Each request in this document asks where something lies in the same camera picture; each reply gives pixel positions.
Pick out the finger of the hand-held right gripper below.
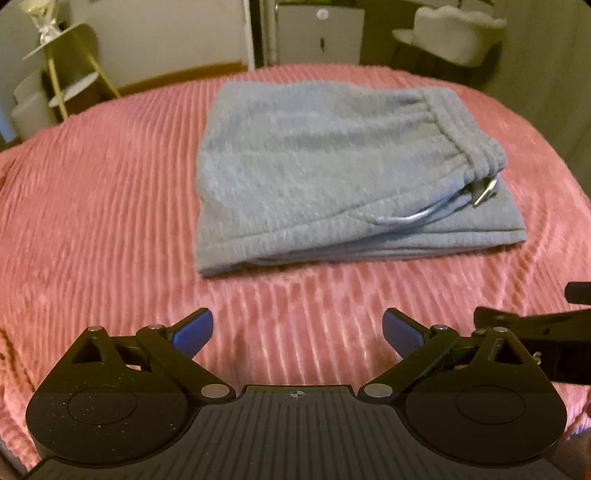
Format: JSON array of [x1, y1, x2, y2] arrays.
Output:
[[473, 306, 591, 334], [564, 281, 591, 306]]

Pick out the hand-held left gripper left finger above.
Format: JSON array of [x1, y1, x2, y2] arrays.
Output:
[[70, 308, 234, 407]]

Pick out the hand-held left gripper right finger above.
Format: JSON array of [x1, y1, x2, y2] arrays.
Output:
[[358, 308, 528, 407]]

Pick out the grey sweat pants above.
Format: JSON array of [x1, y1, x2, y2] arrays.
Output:
[[194, 80, 528, 278]]

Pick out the pink ribbed blanket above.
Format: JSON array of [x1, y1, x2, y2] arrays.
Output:
[[0, 62, 591, 472]]

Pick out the white storage box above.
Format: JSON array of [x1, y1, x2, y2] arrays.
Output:
[[8, 69, 52, 140]]

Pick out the white fluffy chair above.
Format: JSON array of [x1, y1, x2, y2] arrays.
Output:
[[392, 4, 509, 88]]

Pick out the gold white tiered shelf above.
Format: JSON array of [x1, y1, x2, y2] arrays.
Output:
[[11, 22, 122, 121]]

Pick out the white cabinet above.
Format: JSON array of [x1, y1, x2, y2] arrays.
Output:
[[274, 4, 366, 66]]

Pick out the vase with dried flowers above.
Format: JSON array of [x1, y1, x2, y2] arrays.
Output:
[[18, 0, 62, 45]]

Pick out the wooden bed frame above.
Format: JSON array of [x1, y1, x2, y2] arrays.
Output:
[[115, 61, 251, 97]]

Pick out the dark door frame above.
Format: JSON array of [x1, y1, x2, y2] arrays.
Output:
[[246, 0, 279, 70]]

